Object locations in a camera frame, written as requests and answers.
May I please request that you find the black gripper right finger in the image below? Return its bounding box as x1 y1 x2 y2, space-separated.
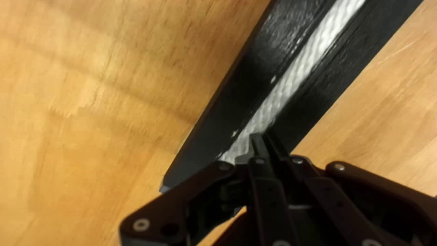
265 132 437 246

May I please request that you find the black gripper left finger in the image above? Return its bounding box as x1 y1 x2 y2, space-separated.
118 132 292 246

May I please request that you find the black grooved rail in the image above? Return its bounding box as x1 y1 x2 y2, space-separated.
158 0 424 194

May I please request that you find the white rope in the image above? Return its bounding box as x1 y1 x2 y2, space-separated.
219 0 367 163

